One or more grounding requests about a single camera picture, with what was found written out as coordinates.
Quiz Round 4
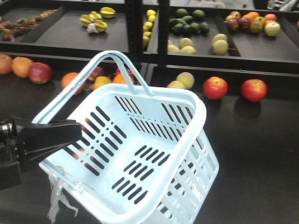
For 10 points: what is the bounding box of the yellow lemon-like fruit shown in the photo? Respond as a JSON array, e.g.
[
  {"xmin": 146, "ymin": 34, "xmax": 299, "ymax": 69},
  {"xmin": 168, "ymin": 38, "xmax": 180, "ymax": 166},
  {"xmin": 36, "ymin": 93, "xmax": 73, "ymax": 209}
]
[{"xmin": 94, "ymin": 76, "xmax": 112, "ymax": 90}]

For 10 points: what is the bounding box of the dark red apple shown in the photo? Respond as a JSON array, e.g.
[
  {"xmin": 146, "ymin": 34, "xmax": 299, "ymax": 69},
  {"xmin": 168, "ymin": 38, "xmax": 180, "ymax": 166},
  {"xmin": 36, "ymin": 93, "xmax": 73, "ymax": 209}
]
[{"xmin": 88, "ymin": 66, "xmax": 106, "ymax": 83}]

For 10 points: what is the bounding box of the yellow starfruit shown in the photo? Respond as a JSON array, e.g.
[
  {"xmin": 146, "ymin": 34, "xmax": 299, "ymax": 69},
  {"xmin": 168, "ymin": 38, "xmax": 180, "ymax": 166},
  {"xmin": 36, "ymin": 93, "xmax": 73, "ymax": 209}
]
[{"xmin": 100, "ymin": 7, "xmax": 116, "ymax": 18}]

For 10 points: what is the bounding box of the pale yellow peach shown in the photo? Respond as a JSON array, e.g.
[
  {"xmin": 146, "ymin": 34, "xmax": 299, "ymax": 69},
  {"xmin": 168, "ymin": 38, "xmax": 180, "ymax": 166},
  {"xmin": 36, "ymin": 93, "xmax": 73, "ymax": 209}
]
[{"xmin": 176, "ymin": 72, "xmax": 195, "ymax": 90}]

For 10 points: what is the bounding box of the black fruit display stand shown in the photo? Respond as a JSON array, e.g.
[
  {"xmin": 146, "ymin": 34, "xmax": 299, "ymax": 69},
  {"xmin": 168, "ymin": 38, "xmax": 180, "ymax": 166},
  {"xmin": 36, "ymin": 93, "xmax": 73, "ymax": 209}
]
[{"xmin": 0, "ymin": 0, "xmax": 299, "ymax": 224}]

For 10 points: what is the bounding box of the orange fruit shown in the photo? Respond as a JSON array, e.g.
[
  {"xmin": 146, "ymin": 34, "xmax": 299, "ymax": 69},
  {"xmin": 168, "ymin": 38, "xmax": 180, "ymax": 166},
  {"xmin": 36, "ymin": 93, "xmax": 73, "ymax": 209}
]
[
  {"xmin": 61, "ymin": 72, "xmax": 86, "ymax": 96},
  {"xmin": 112, "ymin": 74, "xmax": 127, "ymax": 84}
]

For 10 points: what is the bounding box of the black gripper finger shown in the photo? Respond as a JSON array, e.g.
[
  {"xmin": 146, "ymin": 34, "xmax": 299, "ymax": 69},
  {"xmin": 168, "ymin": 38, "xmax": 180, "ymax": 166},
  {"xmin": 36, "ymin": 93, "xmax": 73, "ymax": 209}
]
[
  {"xmin": 18, "ymin": 141, "xmax": 75, "ymax": 172},
  {"xmin": 12, "ymin": 118, "xmax": 82, "ymax": 149}
]

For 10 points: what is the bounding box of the white garlic bulb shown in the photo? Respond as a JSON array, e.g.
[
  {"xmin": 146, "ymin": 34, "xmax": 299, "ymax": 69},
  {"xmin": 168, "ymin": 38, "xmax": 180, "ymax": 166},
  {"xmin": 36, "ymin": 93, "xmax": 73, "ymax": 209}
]
[{"xmin": 86, "ymin": 23, "xmax": 99, "ymax": 34}]

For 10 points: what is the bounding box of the light blue plastic basket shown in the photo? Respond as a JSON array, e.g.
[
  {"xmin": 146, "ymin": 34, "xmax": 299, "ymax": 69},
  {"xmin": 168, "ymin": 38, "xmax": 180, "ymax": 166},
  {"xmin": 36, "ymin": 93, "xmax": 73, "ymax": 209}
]
[{"xmin": 33, "ymin": 50, "xmax": 219, "ymax": 224}]

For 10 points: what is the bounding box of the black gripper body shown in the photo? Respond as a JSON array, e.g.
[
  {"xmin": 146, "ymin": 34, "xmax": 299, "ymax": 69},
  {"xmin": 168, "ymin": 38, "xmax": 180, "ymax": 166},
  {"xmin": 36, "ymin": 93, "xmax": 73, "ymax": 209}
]
[{"xmin": 0, "ymin": 120, "xmax": 21, "ymax": 190}]

